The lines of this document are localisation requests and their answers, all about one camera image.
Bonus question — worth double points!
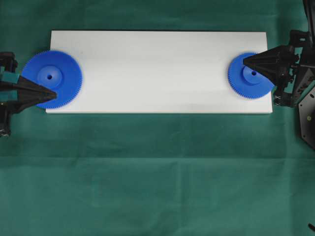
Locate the black taped gripper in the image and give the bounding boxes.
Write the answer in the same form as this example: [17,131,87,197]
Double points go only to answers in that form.
[0,52,57,137]

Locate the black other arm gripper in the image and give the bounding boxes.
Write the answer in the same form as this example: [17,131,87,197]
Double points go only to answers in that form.
[243,30,315,107]

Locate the blue gear with hub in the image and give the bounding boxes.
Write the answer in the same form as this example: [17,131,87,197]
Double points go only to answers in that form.
[227,52,274,99]

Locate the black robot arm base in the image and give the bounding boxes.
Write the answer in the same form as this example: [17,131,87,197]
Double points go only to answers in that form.
[298,88,315,149]

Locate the green table cloth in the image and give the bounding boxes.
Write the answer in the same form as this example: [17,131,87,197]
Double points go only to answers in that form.
[0,0,315,236]

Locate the white rectangular board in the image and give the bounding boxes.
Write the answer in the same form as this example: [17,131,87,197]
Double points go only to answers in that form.
[48,30,273,114]

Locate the black metal frame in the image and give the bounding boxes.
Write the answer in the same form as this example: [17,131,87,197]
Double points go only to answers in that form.
[303,0,315,48]

